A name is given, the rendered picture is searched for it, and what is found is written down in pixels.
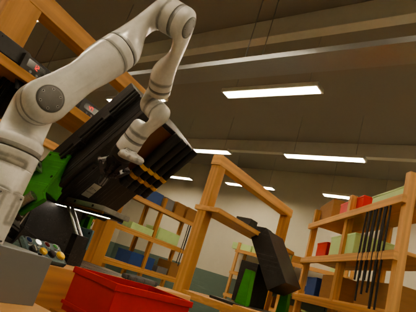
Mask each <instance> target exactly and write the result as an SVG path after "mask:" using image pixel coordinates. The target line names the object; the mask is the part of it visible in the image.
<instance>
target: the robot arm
mask: <svg viewBox="0 0 416 312"><path fill-rule="evenodd" d="M195 24H196V13H195V11H194V10H193V9H192V8H190V7H189V6H187V5H185V4H184V3H182V2H180V1H179V0H156V1H155V2H154V3H152V4H151V5H150V6H149V7H148V8H146V9H145V10H144V11H142V12H141V13H140V14H139V15H137V16H136V17H135V18H133V19H132V20H130V21H129V22H127V23H126V24H124V25H122V26H121V27H120V28H117V29H116V30H114V31H112V32H110V33H109V34H107V35H105V36H104V37H102V38H101V39H99V40H97V41H96V42H95V43H93V44H92V45H90V46H89V47H88V48H87V49H86V50H84V51H83V52H82V53H81V54H80V55H79V56H78V57H77V58H76V59H75V60H73V62H71V63H69V64H67V65H66V66H64V67H62V68H60V69H58V70H56V71H53V72H51V73H49V74H47V75H45V76H42V77H39V78H37V79H34V80H32V81H30V82H29V83H27V84H25V85H23V86H22V87H21V88H20V89H18V91H16V93H15V94H14V96H13V97H12V100H11V102H10V104H9V106H8V107H7V110H6V112H5V114H4V116H3V117H2V120H1V121H0V244H1V245H3V243H4V240H5V239H6V236H7V234H8V233H9V230H10V228H11V226H12V224H13V222H14V219H15V217H16V215H17V213H18V211H19V209H20V207H21V205H22V203H23V201H24V197H23V194H24V192H25V190H26V188H27V186H28V183H29V181H30V179H31V177H32V175H33V173H34V171H35V169H36V167H37V165H38V162H39V161H40V159H41V156H42V155H43V151H44V148H43V143H44V140H45V137H46V135H47V133H48V131H49V129H50V127H51V125H52V123H54V122H57V121H58V120H60V119H61V118H63V117H64V116H65V115H66V114H67V113H68V112H69V111H71V110H72V109H73V108H74V107H75V106H76V105H77V104H78V103H79V102H80V101H81V100H82V99H84V98H85V97H86V96H87V95H88V94H89V93H91V92H93V91H94V90H95V89H97V88H99V87H101V86H103V85H105V84H107V83H109V82H111V81H112V80H114V79H115V78H117V77H119V76H120V75H122V74H123V73H125V72H126V71H127V70H129V69H130V68H132V67H133V66H134V65H136V63H137V62H138V61H139V59H140V57H141V54H142V49H143V46H144V40H145V38H146V36H147V35H149V34H150V33H152V32H153V31H156V30H159V31H161V32H162V33H164V34H166V35H167V36H169V37H170V38H172V39H173V42H172V46H171V49H170V51H169V52H168V53H167V54H166V55H165V56H164V57H163V58H161V59H160V60H159V61H158V62H157V63H156V64H155V65H154V67H153V68H152V72H151V74H150V80H149V86H148V88H147V90H146V91H145V94H144V95H143V97H142V98H141V102H140V107H141V110H142V112H143V113H144V114H145V115H146V117H148V119H149V120H148V121H147V122H144V121H143V120H141V119H135V120H134V121H133V122H132V123H131V125H130V126H129V127H128V129H127V130H126V132H125V133H124V134H123V135H122V136H121V137H120V139H119V140H118V141H117V143H116V144H115V146H114V147H113V148H112V150H111V152H110V153H109V154H107V155H106V157H101V156H98V157H97V158H98V165H99V169H100V174H102V175H101V177H100V178H99V179H98V183H99V185H100V186H103V185H106V184H107V182H108V181H109V179H111V178H114V179H118V178H120V177H123V176H126V175H128V174H130V173H131V172H130V170H129V168H128V166H129V163H130V162H132V163H135V164H137V165H142V164H143V163H144V159H143V158H142V157H141V156H139V155H138V154H137V153H138V151H139V150H140V149H141V147H142V145H143V143H144V142H145V141H146V140H147V138H148V137H149V136H150V135H151V134H152V133H153V132H154V131H155V130H157V129H158V128H159V127H160V126H162V125H163V124H165V123H166V122H167V121H168V119H169V117H170V109H169V107H167V106H166V104H164V102H162V101H161V100H164V99H167V98H168V97H169V96H170V93H171V88H172V85H173V81H174V78H175V74H176V70H177V68H178V65H179V63H180V61H181V58H182V57H183V54H184V52H185V50H186V47H187V45H188V43H189V40H190V38H191V35H192V33H193V30H194V27H195ZM105 161H106V167H105V169H103V164H104V163H105Z"/></svg>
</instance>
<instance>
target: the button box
mask: <svg viewBox="0 0 416 312"><path fill-rule="evenodd" d="M27 237H29V236H23V235H22V236H21V237H20V238H18V240H16V241H15V242H14V243H13V245H16V246H19V247H21V248H24V249H27V250H29V251H31V250H30V246H31V245H36V246H37V247H38V249H39V250H38V252H37V254H38V253H40V254H41V252H40V248H46V250H47V251H48V252H49V251H50V250H54V251H55V252H56V253H57V252H58V251H60V252H61V250H60V247H59V246H58V245H57V246H58V249H56V248H55V247H54V246H53V245H55V244H51V243H49V244H50V247H47V245H45V242H46V241H41V240H40V241H41V245H39V244H38V243H37V242H36V240H37V239H34V238H32V242H29V241H28V240H27ZM48 252H47V254H46V255H43V254H42V256H46V257H48V258H51V259H52V262H51V264H50V265H54V266H59V267H64V266H65V265H66V262H65V259H63V260H61V259H59V258H58V257H57V255H56V256H55V257H51V256H50V255H49V253H48Z"/></svg>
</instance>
